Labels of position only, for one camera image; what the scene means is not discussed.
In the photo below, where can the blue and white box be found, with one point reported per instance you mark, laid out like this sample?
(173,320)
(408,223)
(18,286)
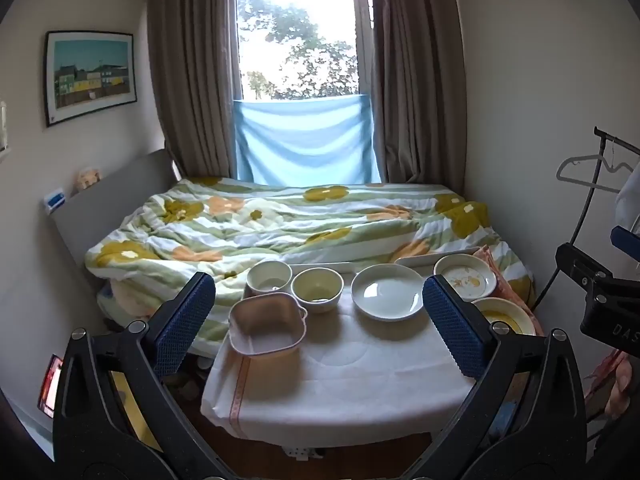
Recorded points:
(55,200)

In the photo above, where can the white garment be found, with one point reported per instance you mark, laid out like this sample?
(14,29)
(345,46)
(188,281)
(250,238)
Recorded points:
(631,200)

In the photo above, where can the orange floral cloth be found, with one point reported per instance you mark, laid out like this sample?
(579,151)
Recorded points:
(506,287)

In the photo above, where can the small plush toy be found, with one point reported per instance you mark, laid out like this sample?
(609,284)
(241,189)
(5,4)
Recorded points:
(89,180)

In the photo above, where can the black clothes rack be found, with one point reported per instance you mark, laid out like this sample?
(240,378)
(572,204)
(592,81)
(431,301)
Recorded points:
(590,195)

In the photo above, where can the white power strip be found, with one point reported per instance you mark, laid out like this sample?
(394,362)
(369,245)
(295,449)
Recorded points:
(302,453)

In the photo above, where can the brown curtain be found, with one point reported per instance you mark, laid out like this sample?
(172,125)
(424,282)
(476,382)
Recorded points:
(190,70)
(415,75)

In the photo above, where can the light blue hanging cloth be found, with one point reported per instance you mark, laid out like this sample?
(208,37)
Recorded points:
(305,142)

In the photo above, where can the floral striped blanket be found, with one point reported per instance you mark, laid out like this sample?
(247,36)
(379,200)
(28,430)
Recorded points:
(300,220)

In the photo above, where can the pink square dish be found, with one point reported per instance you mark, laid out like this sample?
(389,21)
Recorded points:
(265,325)

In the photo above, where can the red lit screen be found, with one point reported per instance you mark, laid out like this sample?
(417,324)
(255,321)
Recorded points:
(50,385)

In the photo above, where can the pale yellow bowl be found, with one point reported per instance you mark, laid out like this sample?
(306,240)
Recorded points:
(317,290)

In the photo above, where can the person's right hand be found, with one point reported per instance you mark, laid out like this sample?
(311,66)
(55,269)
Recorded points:
(620,382)

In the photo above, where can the white tablecloth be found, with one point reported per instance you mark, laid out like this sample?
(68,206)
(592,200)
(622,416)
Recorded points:
(340,385)

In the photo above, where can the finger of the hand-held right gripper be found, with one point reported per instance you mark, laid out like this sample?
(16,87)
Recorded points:
(627,242)

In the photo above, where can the peach bed sheet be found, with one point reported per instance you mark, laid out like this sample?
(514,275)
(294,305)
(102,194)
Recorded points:
(122,297)

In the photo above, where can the grey bed headboard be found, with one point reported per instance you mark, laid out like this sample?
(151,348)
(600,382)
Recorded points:
(115,200)

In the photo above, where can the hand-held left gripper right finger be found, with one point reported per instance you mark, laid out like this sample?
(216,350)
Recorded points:
(452,332)

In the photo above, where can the wall light switch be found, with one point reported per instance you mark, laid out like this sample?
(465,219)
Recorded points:
(3,127)

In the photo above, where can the window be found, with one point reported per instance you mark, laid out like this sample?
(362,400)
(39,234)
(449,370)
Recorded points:
(295,35)

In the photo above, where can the orange stained white plate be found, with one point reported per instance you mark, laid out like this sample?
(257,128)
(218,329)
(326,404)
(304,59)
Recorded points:
(465,277)

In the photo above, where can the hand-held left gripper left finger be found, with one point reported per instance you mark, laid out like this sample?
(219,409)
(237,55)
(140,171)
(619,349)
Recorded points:
(187,327)

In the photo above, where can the framed wall picture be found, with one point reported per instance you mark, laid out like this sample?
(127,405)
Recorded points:
(90,77)

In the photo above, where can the plain white plate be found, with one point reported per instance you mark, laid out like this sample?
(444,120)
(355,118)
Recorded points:
(387,292)

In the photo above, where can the white bowl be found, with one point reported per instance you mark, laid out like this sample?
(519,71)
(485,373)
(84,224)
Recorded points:
(269,280)

